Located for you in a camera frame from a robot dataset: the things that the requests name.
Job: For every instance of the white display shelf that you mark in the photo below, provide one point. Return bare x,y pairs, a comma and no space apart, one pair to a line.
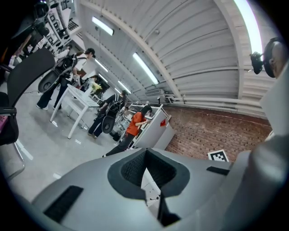
63,24

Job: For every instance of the ceiling tube light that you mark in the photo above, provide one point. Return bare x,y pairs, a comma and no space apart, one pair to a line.
102,26
145,67
101,65
124,86

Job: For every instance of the white vase with yellow flowers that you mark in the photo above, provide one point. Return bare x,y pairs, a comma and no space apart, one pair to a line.
96,86

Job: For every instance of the pink booklet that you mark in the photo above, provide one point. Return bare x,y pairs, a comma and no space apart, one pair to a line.
2,124

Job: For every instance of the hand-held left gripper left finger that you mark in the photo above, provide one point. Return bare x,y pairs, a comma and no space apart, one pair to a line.
94,180

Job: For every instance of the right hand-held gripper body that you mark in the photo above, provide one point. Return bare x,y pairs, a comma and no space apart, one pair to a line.
217,156

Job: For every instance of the black head-mounted camera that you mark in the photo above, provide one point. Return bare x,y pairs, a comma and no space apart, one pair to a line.
257,63

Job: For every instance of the white side table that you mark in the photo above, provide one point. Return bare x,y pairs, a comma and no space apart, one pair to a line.
77,94

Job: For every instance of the long ceiling light strip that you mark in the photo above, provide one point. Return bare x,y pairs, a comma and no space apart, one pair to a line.
250,22

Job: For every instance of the white air conditioner unit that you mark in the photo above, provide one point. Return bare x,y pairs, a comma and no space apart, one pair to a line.
153,91

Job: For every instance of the black bin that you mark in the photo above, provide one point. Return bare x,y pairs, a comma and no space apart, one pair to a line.
116,137

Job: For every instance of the black office chair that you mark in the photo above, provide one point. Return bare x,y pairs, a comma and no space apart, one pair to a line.
29,67

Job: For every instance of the light grey cabinet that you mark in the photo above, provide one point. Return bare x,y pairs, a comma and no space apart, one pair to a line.
158,130

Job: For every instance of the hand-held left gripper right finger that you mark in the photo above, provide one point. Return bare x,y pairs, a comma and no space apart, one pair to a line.
203,180

